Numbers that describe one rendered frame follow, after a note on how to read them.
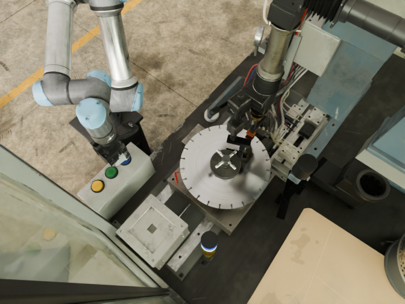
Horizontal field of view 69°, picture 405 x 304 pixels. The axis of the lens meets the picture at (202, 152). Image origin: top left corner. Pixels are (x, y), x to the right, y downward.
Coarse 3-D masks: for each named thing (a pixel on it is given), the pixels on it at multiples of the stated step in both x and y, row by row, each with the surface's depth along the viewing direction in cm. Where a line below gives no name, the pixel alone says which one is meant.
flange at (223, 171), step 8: (216, 152) 108; (224, 152) 108; (232, 152) 108; (216, 160) 107; (232, 160) 106; (216, 168) 105; (224, 168) 105; (232, 168) 105; (224, 176) 104; (232, 176) 104
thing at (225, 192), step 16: (208, 128) 114; (224, 128) 113; (192, 144) 111; (208, 144) 111; (224, 144) 111; (256, 144) 110; (192, 160) 108; (208, 160) 108; (240, 160) 108; (256, 160) 108; (192, 176) 105; (208, 176) 105; (240, 176) 105; (256, 176) 105; (192, 192) 103; (208, 192) 103; (224, 192) 103; (240, 192) 103; (256, 192) 102; (224, 208) 100
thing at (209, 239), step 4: (204, 232) 76; (208, 232) 76; (212, 232) 76; (204, 236) 76; (208, 236) 76; (212, 236) 76; (216, 236) 76; (204, 240) 76; (208, 240) 76; (212, 240) 76; (216, 240) 76; (204, 244) 75; (208, 244) 75; (212, 244) 75; (216, 244) 75; (204, 248) 77; (208, 248) 75; (212, 248) 75
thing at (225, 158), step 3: (216, 150) 104; (234, 150) 104; (219, 153) 104; (231, 153) 104; (234, 153) 104; (222, 156) 103; (225, 156) 103; (228, 156) 103; (231, 156) 104; (222, 159) 102; (225, 159) 102; (228, 159) 102; (222, 162) 102; (225, 162) 102; (228, 162) 102; (216, 165) 102; (219, 165) 102; (231, 165) 102; (234, 168) 101
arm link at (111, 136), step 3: (114, 129) 91; (111, 132) 90; (114, 132) 91; (108, 135) 89; (111, 135) 91; (114, 135) 92; (93, 138) 89; (102, 138) 89; (105, 138) 89; (108, 138) 91; (111, 138) 90; (114, 138) 93; (96, 141) 91; (99, 141) 90; (102, 141) 90; (105, 141) 91; (108, 141) 91; (102, 144) 92
